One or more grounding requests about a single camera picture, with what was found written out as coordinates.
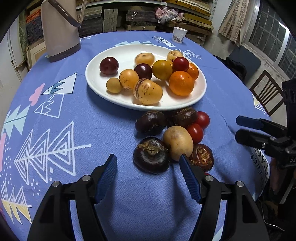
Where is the small yellow round fruit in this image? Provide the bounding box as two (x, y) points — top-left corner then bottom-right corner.
(106, 77), (122, 94)

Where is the striped pepino melon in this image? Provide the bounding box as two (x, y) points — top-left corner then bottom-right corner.
(133, 78), (163, 105)

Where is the large pale yellow fruit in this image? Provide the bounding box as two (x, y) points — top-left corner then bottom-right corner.
(163, 126), (194, 162)

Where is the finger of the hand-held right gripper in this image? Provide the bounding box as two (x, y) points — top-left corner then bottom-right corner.
(235, 129), (278, 151)
(236, 116), (287, 135)

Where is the window with metal grille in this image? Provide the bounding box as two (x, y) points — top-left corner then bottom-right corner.
(240, 0), (296, 77)

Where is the dark red plum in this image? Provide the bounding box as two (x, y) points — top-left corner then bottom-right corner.
(99, 57), (119, 75)

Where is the dark flat cushion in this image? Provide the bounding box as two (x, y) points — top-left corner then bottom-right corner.
(228, 45), (262, 77)

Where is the blue printed tablecloth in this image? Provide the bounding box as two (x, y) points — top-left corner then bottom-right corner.
(0, 32), (274, 241)

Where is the pale yellow speckled fruit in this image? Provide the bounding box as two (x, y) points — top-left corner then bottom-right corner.
(167, 50), (184, 62)
(135, 52), (155, 66)

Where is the dark brown water chestnut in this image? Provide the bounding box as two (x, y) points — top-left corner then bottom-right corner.
(133, 137), (170, 174)
(188, 144), (214, 172)
(135, 111), (167, 136)
(170, 107), (198, 128)

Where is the metal shelf with boxes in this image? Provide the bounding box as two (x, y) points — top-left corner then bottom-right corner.
(18, 0), (218, 47)

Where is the pile of dark clothes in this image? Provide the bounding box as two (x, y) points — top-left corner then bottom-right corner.
(213, 54), (247, 81)

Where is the wooden chair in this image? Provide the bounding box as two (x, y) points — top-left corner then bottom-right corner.
(249, 70), (286, 116)

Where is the framed board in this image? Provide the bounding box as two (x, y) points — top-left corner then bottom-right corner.
(25, 43), (48, 70)

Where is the beige thermos jug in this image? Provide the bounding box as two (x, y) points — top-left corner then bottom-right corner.
(41, 0), (82, 63)

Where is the pink crumpled cloth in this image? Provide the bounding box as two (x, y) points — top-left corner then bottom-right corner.
(154, 6), (185, 24)

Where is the person's right hand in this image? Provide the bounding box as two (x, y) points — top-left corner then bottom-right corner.
(269, 159), (287, 193)

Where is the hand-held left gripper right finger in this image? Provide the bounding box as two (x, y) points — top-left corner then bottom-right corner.
(179, 154), (270, 241)

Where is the yellow round tomato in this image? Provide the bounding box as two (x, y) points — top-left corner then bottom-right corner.
(152, 60), (173, 80)

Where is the dark purple plum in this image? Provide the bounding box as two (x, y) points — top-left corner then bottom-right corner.
(134, 63), (153, 80)

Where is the orange mandarin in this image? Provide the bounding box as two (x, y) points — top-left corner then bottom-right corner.
(186, 62), (199, 81)
(169, 71), (195, 96)

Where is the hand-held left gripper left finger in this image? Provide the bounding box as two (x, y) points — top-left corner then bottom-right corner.
(27, 153), (118, 241)

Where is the red cherry tomato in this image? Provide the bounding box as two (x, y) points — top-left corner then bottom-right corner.
(186, 123), (204, 144)
(194, 111), (210, 129)
(172, 57), (190, 72)

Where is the white paper cup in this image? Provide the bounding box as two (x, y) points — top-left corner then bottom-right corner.
(172, 26), (188, 44)

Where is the white round plate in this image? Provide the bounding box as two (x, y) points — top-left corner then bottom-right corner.
(85, 44), (207, 111)

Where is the beige woven hanging cloth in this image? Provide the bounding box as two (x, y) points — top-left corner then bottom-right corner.
(218, 0), (255, 43)

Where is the yellow speckled round fruit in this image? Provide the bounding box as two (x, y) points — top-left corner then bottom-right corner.
(119, 69), (140, 90)

